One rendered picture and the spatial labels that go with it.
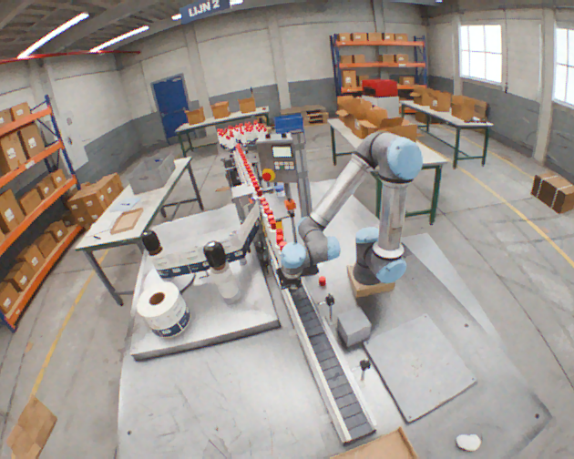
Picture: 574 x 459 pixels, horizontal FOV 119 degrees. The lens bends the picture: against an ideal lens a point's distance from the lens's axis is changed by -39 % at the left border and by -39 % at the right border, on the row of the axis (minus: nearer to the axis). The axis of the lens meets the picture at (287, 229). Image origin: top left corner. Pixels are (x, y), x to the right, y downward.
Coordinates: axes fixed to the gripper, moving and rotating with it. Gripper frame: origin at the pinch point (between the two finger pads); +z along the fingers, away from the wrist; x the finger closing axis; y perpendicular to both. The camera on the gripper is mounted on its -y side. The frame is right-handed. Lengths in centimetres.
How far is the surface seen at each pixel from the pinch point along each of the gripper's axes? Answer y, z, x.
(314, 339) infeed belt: 1.0, -8.3, 25.4
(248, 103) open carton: -63, 273, -489
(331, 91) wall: -338, 374, -617
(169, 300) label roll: 52, -8, -5
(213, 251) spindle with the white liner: 28.0, -17.8, -15.6
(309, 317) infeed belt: -0.5, -3.0, 16.2
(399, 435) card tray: -11, -27, 67
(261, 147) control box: 0, -32, -48
